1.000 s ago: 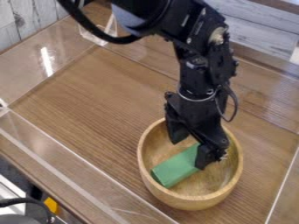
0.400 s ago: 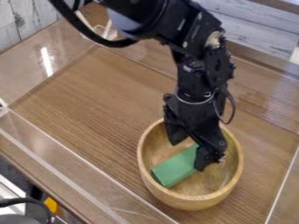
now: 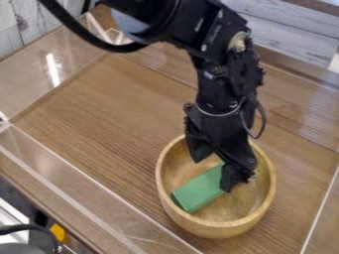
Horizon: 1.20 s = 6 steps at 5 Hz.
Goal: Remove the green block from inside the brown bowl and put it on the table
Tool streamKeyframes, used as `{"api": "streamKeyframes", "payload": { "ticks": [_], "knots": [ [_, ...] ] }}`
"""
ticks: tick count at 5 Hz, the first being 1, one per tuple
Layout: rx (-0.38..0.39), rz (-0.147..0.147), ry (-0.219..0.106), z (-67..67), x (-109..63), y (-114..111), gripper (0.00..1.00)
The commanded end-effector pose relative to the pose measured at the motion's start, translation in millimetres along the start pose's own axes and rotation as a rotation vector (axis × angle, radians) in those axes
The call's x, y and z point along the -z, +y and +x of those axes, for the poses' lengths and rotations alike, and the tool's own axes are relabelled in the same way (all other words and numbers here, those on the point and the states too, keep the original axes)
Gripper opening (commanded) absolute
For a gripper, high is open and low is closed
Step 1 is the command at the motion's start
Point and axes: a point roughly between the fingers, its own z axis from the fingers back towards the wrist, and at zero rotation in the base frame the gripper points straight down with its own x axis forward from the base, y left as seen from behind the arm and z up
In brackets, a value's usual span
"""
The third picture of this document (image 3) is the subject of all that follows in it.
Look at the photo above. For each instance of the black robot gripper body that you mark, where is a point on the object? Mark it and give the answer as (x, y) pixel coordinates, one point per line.
(226, 133)

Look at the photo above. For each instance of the black device bottom left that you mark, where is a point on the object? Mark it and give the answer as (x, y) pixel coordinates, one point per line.
(23, 237)

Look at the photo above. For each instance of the green rectangular block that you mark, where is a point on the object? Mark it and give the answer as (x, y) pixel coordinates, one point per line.
(199, 191)

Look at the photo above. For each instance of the yellow button on device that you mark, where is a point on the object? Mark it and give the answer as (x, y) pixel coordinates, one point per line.
(59, 232)

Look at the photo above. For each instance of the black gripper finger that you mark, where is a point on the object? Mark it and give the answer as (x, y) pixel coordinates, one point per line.
(199, 146)
(233, 176)

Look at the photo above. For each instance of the brown wooden bowl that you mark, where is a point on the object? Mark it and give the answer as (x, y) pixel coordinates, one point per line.
(203, 209)

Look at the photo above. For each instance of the clear acrylic corner bracket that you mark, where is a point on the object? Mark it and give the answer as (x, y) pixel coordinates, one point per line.
(111, 36)

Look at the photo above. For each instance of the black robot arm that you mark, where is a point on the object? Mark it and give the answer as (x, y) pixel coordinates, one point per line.
(213, 33)

